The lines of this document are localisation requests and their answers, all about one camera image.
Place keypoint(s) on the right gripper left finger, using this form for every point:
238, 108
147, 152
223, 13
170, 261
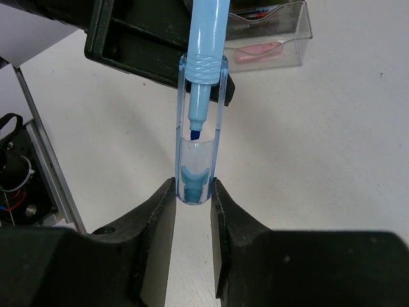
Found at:
124, 263

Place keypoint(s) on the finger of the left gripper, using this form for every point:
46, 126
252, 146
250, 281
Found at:
144, 38

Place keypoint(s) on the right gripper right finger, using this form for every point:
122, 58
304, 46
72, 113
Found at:
256, 266

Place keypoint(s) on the light blue correction pen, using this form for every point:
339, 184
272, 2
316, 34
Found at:
201, 69

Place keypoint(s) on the light pink correction pen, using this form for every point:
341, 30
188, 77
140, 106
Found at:
258, 52

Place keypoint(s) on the clear plastic tray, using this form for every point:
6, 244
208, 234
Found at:
294, 47

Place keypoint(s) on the smoky grey plastic tray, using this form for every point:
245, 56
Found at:
265, 18

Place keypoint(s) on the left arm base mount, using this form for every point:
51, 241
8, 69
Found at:
25, 195

